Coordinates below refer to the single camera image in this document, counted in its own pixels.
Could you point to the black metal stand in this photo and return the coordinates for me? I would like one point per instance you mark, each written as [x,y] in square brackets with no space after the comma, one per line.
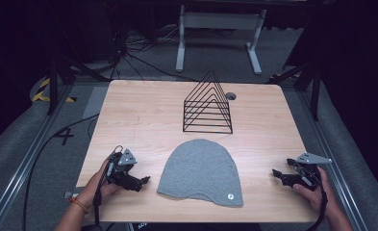
[308,83]
[60,80]

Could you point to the white metal table frame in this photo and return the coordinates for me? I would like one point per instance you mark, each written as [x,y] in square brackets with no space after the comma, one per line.
[220,35]

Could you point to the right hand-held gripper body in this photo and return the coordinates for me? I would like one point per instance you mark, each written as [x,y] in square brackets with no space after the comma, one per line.
[302,174]

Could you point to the person's right hand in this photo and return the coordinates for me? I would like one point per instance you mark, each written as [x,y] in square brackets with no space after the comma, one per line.
[318,195]

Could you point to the yellow black floor tape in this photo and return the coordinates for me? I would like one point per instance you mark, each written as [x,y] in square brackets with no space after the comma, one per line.
[48,93]

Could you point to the grey knit beanie hat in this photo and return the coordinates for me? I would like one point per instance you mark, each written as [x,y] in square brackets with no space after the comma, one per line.
[202,171]

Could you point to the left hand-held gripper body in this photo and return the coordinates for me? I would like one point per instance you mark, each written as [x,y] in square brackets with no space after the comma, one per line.
[124,170]

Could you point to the person's left hand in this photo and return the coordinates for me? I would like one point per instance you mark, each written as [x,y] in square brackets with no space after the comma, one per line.
[104,186]

